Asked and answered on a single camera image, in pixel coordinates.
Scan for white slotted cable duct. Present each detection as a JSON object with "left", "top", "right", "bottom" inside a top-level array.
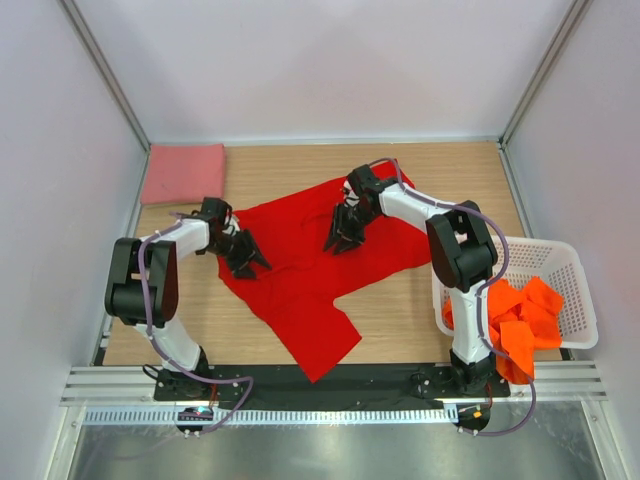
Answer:
[{"left": 83, "top": 405, "right": 458, "bottom": 427}]

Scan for pink folded t shirt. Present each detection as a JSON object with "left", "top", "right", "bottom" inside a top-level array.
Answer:
[{"left": 140, "top": 144, "right": 226, "bottom": 205}]

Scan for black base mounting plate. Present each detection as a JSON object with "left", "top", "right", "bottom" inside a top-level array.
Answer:
[{"left": 142, "top": 363, "right": 510, "bottom": 411}]

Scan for aluminium frame rail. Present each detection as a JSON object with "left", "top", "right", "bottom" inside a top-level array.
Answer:
[{"left": 60, "top": 360, "right": 606, "bottom": 411}]

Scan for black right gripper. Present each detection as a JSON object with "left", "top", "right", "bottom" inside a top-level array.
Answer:
[{"left": 323, "top": 203, "right": 379, "bottom": 257}]

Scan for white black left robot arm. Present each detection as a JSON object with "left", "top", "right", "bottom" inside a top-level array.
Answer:
[{"left": 104, "top": 197, "right": 272, "bottom": 400}]

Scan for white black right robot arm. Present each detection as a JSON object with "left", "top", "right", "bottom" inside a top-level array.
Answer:
[{"left": 324, "top": 165, "right": 498, "bottom": 396}]

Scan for orange crumpled t shirt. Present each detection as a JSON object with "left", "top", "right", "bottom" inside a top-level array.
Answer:
[{"left": 441, "top": 276, "right": 565, "bottom": 386}]

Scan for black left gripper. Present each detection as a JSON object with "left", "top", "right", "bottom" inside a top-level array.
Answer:
[{"left": 206, "top": 229, "right": 270, "bottom": 279}]

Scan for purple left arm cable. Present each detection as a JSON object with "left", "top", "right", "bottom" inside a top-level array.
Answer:
[{"left": 137, "top": 227, "right": 255, "bottom": 441}]

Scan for red t shirt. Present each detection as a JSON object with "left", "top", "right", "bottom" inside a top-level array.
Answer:
[{"left": 219, "top": 178, "right": 431, "bottom": 382}]

